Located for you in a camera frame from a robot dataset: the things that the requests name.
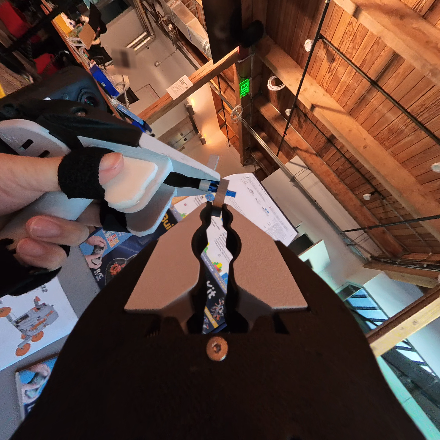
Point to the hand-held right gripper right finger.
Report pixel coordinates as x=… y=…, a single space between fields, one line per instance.
x=264 y=275

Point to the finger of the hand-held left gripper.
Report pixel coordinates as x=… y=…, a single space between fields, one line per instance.
x=161 y=160
x=151 y=213

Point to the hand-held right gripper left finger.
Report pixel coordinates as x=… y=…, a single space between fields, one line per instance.
x=168 y=275

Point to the dark grey technic beam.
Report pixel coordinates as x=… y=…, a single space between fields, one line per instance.
x=213 y=162

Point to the light grey technic beam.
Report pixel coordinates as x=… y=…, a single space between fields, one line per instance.
x=220 y=199

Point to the grey desk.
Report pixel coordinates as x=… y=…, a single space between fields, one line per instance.
x=82 y=285

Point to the person's left hand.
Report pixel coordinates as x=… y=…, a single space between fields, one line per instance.
x=27 y=178

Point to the blue storage bin with lid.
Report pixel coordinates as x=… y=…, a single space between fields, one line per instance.
x=132 y=117

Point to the blue robot kit box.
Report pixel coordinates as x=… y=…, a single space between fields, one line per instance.
x=120 y=254

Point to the red storage bin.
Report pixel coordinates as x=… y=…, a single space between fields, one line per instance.
x=44 y=64
x=12 y=13

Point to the white instruction poster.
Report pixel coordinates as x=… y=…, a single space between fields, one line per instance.
x=254 y=202

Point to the white paper notice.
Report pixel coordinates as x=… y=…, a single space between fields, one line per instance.
x=179 y=86

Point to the long wooden workbench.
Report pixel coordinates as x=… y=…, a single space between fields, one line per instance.
x=74 y=48

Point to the green exit sign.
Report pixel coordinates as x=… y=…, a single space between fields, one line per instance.
x=244 y=88

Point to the open instruction booklet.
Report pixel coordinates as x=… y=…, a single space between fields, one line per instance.
x=51 y=337

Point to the blue robot kit manual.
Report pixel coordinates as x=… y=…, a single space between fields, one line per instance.
x=34 y=385

